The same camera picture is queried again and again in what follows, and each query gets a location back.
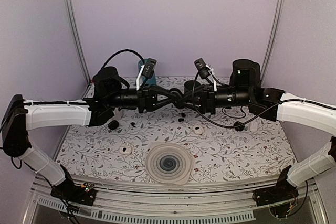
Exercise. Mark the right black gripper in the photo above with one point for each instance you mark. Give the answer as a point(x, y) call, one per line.
point(206, 96)

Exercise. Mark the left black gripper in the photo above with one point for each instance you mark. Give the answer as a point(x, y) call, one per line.
point(147, 100)

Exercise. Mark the black oval earbud case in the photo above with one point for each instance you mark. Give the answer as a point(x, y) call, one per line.
point(177, 95)

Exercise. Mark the white earbud charging case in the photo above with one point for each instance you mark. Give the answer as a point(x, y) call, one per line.
point(198, 130)

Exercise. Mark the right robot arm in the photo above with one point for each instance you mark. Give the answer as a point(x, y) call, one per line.
point(244, 88)

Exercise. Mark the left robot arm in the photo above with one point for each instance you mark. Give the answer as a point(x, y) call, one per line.
point(111, 92)

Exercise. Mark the black case near right gripper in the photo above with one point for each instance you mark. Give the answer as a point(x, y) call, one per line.
point(238, 126)

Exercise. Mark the small black earbud case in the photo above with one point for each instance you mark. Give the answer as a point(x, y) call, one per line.
point(113, 125)

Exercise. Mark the small white open case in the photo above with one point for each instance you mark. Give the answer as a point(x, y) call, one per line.
point(125, 150)

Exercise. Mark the dark grey mug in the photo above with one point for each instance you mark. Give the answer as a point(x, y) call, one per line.
point(188, 85)

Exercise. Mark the teal tapered vase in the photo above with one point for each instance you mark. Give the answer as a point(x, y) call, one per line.
point(149, 77)

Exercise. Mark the cream swirl ceramic plate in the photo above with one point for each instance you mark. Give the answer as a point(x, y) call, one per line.
point(169, 164)

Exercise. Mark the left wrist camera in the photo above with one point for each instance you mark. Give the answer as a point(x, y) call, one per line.
point(147, 70)

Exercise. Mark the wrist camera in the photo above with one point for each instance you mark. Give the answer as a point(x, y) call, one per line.
point(205, 72)
point(147, 70)

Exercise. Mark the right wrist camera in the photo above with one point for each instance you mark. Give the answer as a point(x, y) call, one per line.
point(205, 72)

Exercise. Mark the aluminium front rail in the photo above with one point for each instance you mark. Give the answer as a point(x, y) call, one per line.
point(220, 202)

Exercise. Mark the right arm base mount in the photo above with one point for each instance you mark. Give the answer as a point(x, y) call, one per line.
point(281, 191)

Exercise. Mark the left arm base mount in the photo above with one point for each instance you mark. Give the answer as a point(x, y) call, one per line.
point(84, 194)

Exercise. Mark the aluminium right frame post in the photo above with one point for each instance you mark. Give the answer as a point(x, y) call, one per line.
point(272, 38)

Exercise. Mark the aluminium frame post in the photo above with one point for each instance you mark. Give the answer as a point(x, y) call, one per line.
point(76, 39)
point(272, 38)

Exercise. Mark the aluminium left frame post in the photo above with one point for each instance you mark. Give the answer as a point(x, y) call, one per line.
point(76, 39)

